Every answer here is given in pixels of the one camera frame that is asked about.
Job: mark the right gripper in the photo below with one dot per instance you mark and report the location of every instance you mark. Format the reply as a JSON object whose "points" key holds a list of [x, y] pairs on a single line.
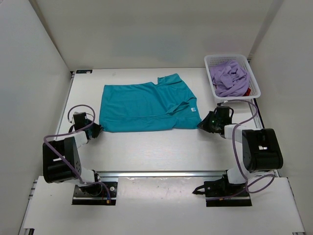
{"points": [[205, 125]]}

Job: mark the white plastic basket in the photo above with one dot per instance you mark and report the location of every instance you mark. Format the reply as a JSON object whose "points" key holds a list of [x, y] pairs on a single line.
{"points": [[216, 59]]}

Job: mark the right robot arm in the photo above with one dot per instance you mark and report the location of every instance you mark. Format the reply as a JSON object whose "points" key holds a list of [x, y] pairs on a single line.
{"points": [[254, 149]]}

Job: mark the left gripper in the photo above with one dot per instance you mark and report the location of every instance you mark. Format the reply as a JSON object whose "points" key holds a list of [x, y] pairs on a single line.
{"points": [[98, 129]]}

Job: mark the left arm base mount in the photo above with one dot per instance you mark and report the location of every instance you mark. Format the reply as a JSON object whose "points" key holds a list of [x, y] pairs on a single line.
{"points": [[96, 195]]}

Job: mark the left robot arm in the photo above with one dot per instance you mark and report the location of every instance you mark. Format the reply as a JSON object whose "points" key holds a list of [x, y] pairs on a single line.
{"points": [[61, 161]]}

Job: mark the small dark label sticker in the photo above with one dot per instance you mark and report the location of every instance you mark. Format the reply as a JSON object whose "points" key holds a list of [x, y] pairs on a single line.
{"points": [[84, 71]]}

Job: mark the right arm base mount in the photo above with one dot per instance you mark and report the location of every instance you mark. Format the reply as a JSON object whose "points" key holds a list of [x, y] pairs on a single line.
{"points": [[221, 193]]}

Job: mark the red t-shirt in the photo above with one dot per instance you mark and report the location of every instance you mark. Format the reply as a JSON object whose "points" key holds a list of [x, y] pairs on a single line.
{"points": [[247, 93]]}

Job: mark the teal t-shirt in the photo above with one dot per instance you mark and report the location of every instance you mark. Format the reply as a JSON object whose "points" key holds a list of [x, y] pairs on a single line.
{"points": [[148, 106]]}

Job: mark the purple t-shirt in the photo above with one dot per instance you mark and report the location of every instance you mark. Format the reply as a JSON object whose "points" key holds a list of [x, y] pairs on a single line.
{"points": [[230, 79]]}

